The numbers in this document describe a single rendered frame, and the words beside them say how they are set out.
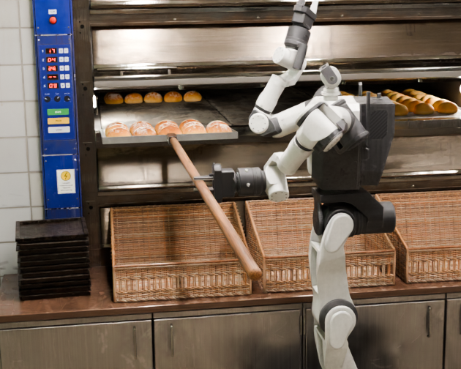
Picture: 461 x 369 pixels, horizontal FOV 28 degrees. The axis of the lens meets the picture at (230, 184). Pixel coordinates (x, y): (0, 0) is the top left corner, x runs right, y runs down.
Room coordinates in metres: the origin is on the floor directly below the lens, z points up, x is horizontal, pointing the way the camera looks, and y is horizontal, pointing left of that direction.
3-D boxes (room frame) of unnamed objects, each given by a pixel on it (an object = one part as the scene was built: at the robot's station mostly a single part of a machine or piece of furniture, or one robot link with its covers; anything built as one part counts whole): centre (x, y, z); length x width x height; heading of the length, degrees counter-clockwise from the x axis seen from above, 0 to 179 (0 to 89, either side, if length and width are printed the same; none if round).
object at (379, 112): (3.16, -0.41, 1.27); 0.34 x 0.30 x 0.36; 178
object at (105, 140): (3.83, 0.27, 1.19); 0.55 x 0.36 x 0.03; 99
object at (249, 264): (2.72, 0.09, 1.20); 1.71 x 0.03 x 0.03; 9
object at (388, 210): (3.18, -0.44, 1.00); 0.28 x 0.13 x 0.18; 99
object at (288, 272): (3.78, -0.37, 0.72); 0.56 x 0.49 x 0.28; 98
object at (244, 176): (2.80, -0.01, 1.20); 0.12 x 0.10 x 0.13; 99
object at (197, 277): (3.68, 0.22, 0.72); 0.56 x 0.49 x 0.28; 98
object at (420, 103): (4.56, -0.82, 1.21); 0.61 x 0.48 x 0.06; 9
